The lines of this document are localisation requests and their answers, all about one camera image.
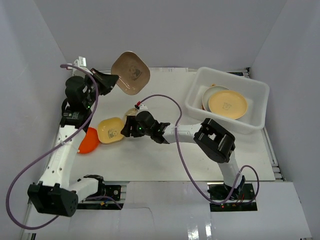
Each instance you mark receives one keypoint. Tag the cream round plate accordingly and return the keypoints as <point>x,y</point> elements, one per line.
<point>208,93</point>

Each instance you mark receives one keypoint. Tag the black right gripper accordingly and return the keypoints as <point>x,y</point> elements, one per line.
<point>130,122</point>

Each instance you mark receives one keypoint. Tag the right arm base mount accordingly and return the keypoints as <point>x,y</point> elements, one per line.
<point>236,203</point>

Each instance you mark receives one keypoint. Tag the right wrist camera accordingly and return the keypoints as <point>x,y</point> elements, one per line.
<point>140,107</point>

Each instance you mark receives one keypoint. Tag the brown square plate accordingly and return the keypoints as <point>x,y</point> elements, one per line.
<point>133,73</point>

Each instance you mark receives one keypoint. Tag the yellow square panda plate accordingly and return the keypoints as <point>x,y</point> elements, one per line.
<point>109,130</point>

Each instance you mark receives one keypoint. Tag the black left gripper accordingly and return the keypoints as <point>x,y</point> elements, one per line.
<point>99,80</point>

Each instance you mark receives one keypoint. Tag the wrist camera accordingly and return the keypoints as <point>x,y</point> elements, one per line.
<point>140,107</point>
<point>80,62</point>

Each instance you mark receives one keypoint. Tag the beige floral small plate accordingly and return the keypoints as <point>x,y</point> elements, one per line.
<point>130,112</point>

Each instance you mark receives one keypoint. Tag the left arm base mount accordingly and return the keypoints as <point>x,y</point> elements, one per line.
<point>111,198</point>

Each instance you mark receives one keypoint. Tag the white plastic bin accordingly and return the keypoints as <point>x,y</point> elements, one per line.
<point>255,92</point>

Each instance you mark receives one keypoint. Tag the yellow round plate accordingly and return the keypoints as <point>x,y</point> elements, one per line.
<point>228,103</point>

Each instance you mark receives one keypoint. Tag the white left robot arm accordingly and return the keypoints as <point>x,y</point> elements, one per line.
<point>53,194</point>

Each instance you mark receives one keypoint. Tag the orange round plate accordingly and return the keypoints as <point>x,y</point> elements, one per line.
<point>90,141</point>

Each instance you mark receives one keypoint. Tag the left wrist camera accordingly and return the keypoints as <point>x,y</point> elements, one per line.
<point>80,62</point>

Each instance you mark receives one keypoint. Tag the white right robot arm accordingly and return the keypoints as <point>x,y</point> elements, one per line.
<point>217,143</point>

